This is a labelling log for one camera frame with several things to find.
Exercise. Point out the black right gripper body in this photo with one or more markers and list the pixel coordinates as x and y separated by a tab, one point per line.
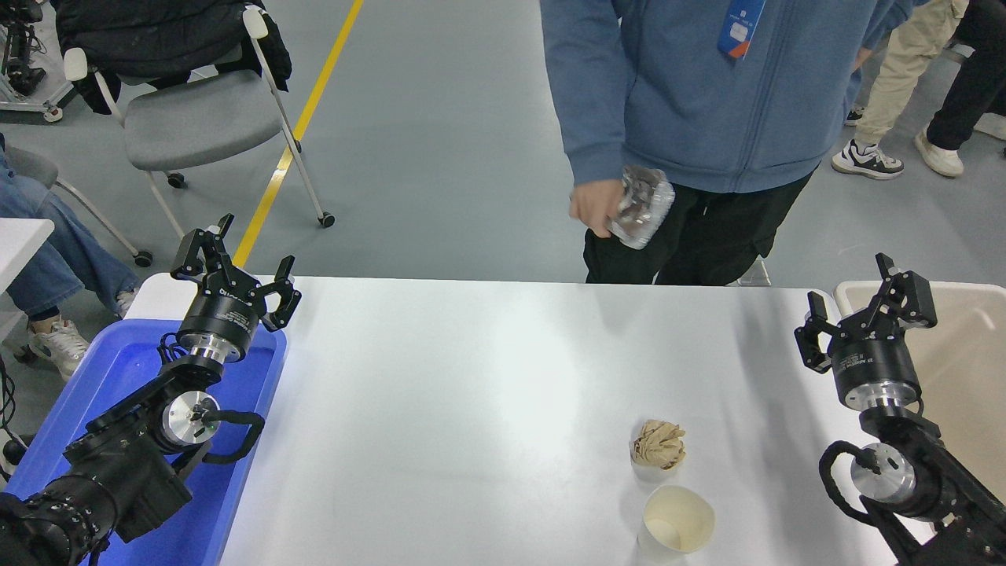
872	365

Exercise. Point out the small white side table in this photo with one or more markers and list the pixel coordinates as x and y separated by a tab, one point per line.
20	244

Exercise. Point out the large pale plastic bin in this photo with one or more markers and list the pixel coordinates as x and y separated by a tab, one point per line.
967	369

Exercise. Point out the crumpled tan paper ball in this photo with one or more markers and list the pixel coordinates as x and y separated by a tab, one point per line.
659	444

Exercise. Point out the grey wheeled chair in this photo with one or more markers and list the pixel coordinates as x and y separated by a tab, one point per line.
35	167
196	118

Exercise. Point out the blue plastic tray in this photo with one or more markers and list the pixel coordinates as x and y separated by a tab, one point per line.
118	369

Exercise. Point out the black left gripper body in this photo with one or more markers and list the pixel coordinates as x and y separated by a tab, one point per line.
224	318

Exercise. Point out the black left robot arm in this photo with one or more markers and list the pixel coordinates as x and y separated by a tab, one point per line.
126	472

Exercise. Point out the black equipment on wheeled stand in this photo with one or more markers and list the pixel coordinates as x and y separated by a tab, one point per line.
20	75

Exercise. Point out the metal floor outlet plate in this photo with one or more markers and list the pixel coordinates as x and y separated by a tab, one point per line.
757	273

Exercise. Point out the black jacket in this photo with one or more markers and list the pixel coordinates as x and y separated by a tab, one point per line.
157	31

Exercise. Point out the white paper cup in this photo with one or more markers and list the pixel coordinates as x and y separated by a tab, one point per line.
692	511

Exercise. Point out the clear plastic container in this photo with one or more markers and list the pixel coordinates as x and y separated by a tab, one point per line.
644	208

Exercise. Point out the person's hand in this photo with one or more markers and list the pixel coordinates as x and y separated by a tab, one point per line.
593	206

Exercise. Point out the person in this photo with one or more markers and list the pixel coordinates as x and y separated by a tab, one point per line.
692	94
967	86
47	236
904	63

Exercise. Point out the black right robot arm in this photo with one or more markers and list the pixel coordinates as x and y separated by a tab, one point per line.
943	487

